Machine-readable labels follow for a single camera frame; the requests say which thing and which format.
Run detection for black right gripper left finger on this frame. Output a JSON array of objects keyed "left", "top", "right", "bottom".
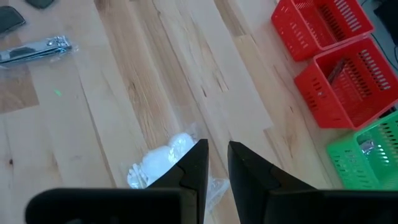
[{"left": 24, "top": 139, "right": 209, "bottom": 224}]

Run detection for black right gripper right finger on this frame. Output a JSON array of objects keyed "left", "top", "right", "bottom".
[{"left": 228, "top": 141, "right": 398, "bottom": 224}]

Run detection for cotton pads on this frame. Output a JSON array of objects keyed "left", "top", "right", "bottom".
[{"left": 126, "top": 124, "right": 231, "bottom": 212}]

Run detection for silver nail clipper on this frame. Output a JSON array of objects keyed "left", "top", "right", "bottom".
[
  {"left": 357, "top": 138, "right": 389, "bottom": 162},
  {"left": 0, "top": 35, "right": 78, "bottom": 68}
]

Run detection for green plastic basket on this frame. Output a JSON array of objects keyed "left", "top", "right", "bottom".
[{"left": 325, "top": 110, "right": 398, "bottom": 191}]

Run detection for red plastic basket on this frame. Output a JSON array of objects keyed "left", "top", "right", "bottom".
[
  {"left": 294, "top": 37, "right": 398, "bottom": 131},
  {"left": 271, "top": 0, "right": 376, "bottom": 62}
]

